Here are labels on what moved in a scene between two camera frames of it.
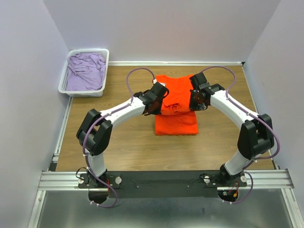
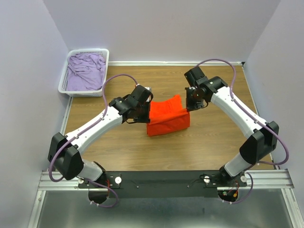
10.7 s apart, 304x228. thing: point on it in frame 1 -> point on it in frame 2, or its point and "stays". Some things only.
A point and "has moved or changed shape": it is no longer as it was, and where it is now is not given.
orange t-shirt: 176,118 has moved or changed shape
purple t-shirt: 85,72 stays
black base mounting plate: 163,184 stays
